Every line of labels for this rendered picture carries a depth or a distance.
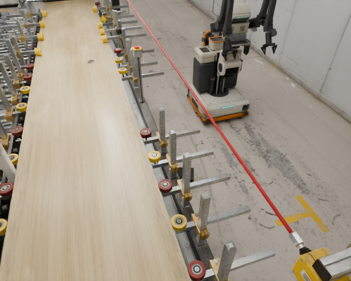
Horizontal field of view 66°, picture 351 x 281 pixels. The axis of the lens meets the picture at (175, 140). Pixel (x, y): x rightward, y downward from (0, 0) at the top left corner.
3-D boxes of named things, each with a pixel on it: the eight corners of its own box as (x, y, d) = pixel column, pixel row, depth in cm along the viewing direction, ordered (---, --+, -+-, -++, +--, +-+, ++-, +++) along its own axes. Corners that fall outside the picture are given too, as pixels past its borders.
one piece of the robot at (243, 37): (219, 54, 292) (222, 34, 278) (242, 51, 298) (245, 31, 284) (225, 60, 281) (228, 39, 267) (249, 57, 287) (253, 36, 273)
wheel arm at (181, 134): (198, 131, 208) (199, 126, 205) (200, 134, 205) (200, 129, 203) (143, 143, 198) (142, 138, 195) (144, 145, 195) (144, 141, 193)
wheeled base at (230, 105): (185, 97, 384) (186, 82, 367) (226, 91, 398) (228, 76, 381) (203, 125, 335) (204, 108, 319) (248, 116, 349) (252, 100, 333)
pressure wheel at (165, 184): (164, 203, 156) (164, 191, 149) (156, 194, 161) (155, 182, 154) (175, 196, 160) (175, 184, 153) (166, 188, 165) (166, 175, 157)
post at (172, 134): (174, 181, 191) (174, 128, 159) (176, 184, 189) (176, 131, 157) (170, 182, 190) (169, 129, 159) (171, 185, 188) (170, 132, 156)
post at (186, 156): (186, 206, 170) (189, 150, 139) (188, 210, 168) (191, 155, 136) (181, 207, 170) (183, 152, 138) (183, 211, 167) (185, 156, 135)
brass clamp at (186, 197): (185, 183, 167) (185, 178, 164) (193, 200, 157) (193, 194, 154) (175, 185, 166) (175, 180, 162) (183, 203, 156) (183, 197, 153)
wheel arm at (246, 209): (247, 208, 153) (248, 203, 150) (249, 213, 150) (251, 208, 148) (174, 229, 143) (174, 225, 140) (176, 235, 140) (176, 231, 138)
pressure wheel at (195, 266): (206, 284, 123) (209, 274, 116) (191, 291, 121) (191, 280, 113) (199, 267, 129) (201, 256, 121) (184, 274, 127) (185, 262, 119)
